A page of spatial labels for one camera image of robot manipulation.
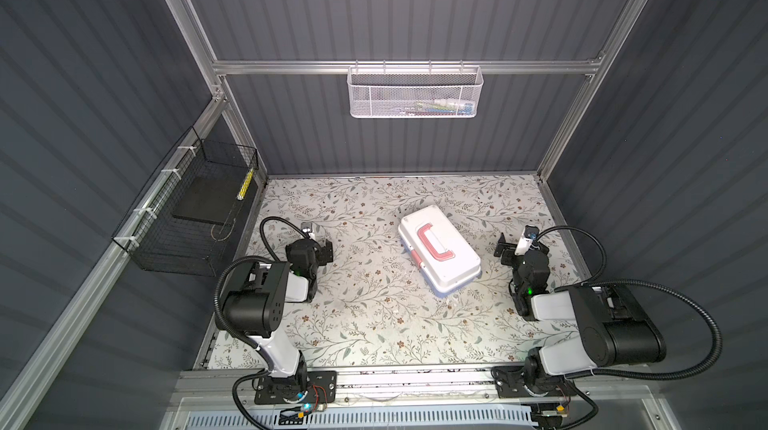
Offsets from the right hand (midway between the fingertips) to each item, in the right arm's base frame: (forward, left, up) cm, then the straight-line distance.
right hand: (524, 238), depth 89 cm
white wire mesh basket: (+66, +31, +11) cm, 73 cm away
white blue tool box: (-6, +26, +2) cm, 27 cm away
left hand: (+3, +67, -5) cm, 68 cm away
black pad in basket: (+1, +87, +20) cm, 89 cm away
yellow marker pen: (+6, +80, +19) cm, 82 cm away
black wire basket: (-13, +93, +20) cm, 96 cm away
